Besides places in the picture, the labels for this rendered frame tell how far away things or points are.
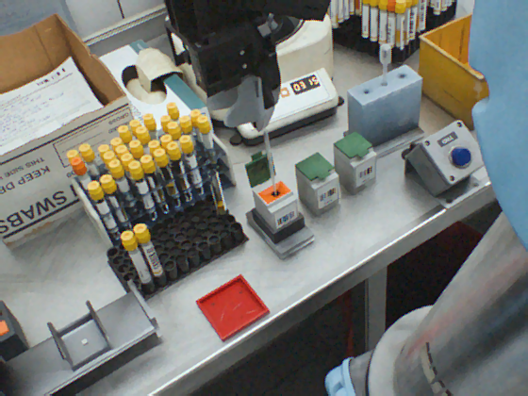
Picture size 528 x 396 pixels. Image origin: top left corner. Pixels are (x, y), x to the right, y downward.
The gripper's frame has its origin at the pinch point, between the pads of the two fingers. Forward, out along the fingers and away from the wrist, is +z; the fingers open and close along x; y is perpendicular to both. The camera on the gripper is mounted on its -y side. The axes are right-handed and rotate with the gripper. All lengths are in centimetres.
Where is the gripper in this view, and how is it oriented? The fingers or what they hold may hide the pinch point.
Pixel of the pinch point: (261, 117)
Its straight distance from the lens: 72.0
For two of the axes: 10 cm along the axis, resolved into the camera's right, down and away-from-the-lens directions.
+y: -8.4, 4.7, -2.9
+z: 1.2, 6.7, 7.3
